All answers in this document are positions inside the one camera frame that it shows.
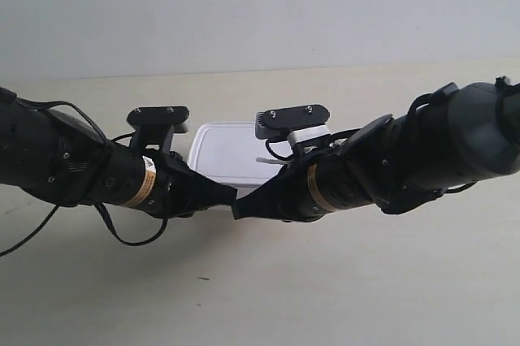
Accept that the white lidded plastic container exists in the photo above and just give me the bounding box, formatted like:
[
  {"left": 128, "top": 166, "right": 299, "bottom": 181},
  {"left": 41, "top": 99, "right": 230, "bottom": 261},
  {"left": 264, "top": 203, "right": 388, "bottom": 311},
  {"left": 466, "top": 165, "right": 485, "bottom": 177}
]
[{"left": 187, "top": 121, "right": 292, "bottom": 198}]

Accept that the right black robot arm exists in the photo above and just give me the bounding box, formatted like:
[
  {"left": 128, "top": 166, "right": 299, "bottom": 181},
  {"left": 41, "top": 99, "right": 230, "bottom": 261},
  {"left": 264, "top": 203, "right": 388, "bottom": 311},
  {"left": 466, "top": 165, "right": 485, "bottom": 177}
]
[{"left": 232, "top": 76, "right": 519, "bottom": 223}]

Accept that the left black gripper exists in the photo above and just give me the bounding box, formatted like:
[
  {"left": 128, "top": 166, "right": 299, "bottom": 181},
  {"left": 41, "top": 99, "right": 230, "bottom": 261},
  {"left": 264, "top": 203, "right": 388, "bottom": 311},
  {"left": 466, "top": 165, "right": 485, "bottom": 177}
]
[{"left": 152, "top": 152, "right": 237, "bottom": 218}]

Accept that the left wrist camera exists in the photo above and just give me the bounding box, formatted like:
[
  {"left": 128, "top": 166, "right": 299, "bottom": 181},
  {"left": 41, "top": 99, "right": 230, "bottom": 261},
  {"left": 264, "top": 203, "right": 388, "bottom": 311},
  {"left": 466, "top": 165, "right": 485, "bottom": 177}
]
[{"left": 126, "top": 106, "right": 190, "bottom": 155}]

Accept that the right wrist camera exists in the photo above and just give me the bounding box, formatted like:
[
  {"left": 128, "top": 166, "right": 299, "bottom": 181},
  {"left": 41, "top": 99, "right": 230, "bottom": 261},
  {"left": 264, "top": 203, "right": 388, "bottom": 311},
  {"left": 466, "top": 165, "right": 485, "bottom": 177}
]
[{"left": 254, "top": 104, "right": 331, "bottom": 149}]

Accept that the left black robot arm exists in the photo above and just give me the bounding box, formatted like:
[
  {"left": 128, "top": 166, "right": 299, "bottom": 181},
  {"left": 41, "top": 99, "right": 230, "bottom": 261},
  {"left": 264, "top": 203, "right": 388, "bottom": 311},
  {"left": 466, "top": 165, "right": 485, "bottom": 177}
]
[{"left": 1, "top": 89, "right": 237, "bottom": 218}]

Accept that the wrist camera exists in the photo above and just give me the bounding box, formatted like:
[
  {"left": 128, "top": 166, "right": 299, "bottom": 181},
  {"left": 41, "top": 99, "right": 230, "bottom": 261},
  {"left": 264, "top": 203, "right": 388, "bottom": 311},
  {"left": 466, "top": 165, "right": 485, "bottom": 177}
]
[
  {"left": 254, "top": 104, "right": 331, "bottom": 149},
  {"left": 126, "top": 106, "right": 190, "bottom": 155}
]

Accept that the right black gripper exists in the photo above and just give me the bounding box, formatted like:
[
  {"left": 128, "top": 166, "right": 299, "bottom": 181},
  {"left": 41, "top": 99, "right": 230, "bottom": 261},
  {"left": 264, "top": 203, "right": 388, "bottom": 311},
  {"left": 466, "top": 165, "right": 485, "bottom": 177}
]
[{"left": 232, "top": 161, "right": 321, "bottom": 223}]

